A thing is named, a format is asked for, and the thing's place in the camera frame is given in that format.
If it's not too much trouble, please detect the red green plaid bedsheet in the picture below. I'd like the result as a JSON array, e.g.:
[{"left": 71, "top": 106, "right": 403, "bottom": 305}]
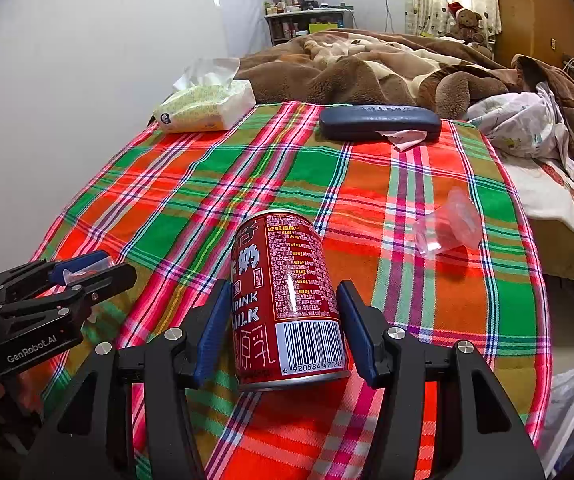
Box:
[{"left": 32, "top": 101, "right": 553, "bottom": 480}]

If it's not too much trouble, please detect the red drink can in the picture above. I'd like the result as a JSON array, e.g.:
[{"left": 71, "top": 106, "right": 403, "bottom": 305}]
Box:
[{"left": 230, "top": 210, "right": 353, "bottom": 392}]

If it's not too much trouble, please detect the white trash bin with liner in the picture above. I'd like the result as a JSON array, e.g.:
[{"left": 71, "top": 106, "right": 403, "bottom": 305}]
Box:
[{"left": 537, "top": 367, "right": 574, "bottom": 478}]

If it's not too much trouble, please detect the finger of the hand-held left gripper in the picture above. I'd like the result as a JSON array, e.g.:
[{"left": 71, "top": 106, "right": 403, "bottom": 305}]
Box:
[
  {"left": 0, "top": 263, "right": 138, "bottom": 332},
  {"left": 0, "top": 251, "right": 111, "bottom": 307}
]

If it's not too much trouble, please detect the white floral quilt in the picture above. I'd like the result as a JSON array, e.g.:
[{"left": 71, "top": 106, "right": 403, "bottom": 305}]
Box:
[{"left": 467, "top": 82, "right": 574, "bottom": 186}]

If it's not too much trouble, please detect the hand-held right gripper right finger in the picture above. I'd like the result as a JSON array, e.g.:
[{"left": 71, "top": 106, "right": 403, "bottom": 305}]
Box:
[{"left": 336, "top": 280, "right": 548, "bottom": 480}]

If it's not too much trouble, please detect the yellow-green tissue pack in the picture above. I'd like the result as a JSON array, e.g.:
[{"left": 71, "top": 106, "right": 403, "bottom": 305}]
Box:
[{"left": 153, "top": 57, "right": 257, "bottom": 134}]

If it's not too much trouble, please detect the white shelf with bottles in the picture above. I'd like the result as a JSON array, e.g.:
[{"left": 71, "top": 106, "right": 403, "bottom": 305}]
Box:
[{"left": 264, "top": 8, "right": 355, "bottom": 47}]

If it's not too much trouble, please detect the dark blue glasses case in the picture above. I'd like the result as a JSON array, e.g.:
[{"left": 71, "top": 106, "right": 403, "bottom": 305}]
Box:
[{"left": 318, "top": 105, "right": 442, "bottom": 142}]

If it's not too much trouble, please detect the clear ribbed plastic cup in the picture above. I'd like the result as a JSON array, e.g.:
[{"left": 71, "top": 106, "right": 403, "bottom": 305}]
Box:
[{"left": 413, "top": 187, "right": 483, "bottom": 260}]

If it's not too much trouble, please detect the clear plastic wrapper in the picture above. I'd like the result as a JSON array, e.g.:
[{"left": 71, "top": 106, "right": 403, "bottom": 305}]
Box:
[{"left": 63, "top": 256, "right": 114, "bottom": 281}]

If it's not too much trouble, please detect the brown fleece blanket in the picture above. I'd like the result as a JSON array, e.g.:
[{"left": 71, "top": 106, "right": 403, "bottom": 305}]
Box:
[{"left": 237, "top": 28, "right": 574, "bottom": 166}]

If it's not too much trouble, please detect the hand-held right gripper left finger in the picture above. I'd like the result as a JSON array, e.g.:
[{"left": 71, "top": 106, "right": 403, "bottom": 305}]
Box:
[{"left": 19, "top": 279, "right": 233, "bottom": 480}]

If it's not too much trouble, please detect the small pink cloth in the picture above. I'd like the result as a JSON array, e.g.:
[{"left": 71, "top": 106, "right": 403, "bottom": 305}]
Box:
[{"left": 377, "top": 129, "right": 428, "bottom": 152}]

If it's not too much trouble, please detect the yellow patterned mattress sheet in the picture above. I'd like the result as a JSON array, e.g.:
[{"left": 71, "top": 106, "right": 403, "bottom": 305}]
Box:
[{"left": 504, "top": 155, "right": 574, "bottom": 276}]

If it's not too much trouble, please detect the brown teddy bear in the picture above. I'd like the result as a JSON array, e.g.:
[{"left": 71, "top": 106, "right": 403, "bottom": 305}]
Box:
[{"left": 444, "top": 2, "right": 493, "bottom": 51}]

